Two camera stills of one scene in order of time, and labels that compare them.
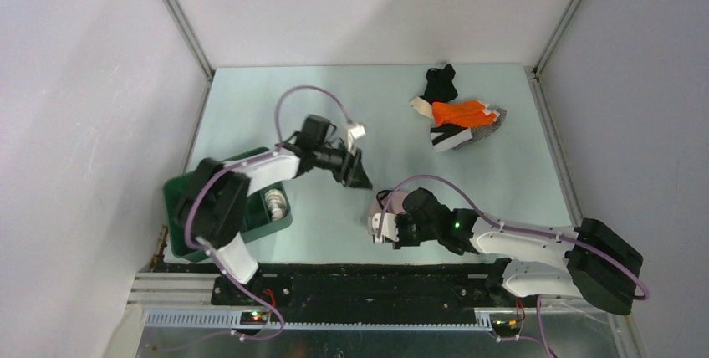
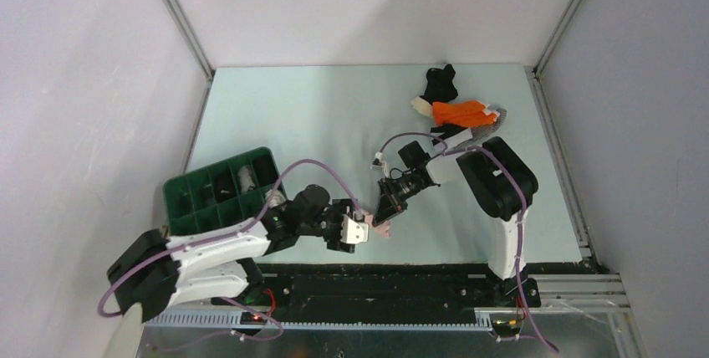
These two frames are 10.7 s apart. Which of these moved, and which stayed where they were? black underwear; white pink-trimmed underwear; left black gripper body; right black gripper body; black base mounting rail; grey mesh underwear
Moved: left black gripper body; right black gripper body
Stayed: black underwear; grey mesh underwear; white pink-trimmed underwear; black base mounting rail
